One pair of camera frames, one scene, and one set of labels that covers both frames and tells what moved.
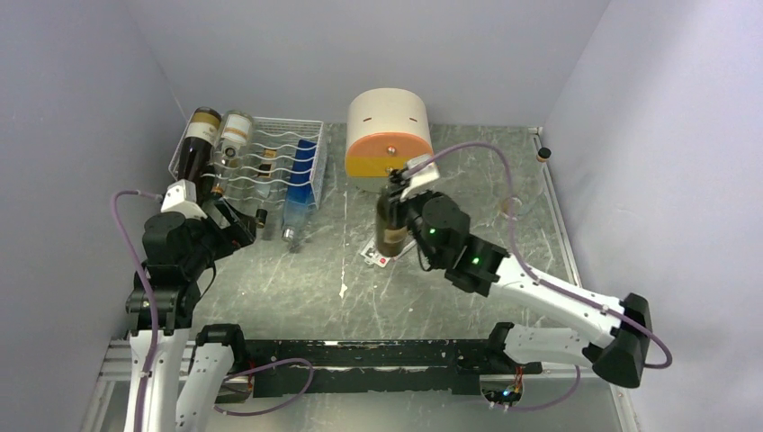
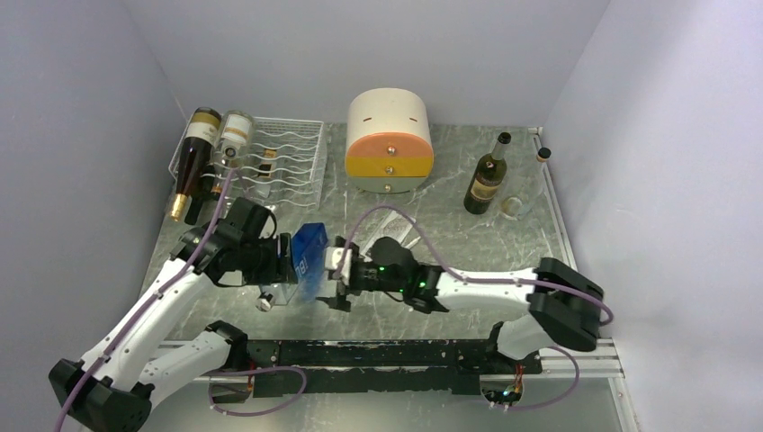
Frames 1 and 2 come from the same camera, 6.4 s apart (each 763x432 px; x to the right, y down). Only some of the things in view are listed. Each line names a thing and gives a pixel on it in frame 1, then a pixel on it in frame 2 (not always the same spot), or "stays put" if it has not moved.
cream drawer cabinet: (385, 129) stays put
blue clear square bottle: (297, 208) -> (308, 252)
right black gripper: (427, 195) -> (338, 301)
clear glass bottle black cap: (526, 188) stays put
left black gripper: (241, 232) -> (280, 269)
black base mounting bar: (374, 367) stays put
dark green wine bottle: (391, 234) -> (482, 187)
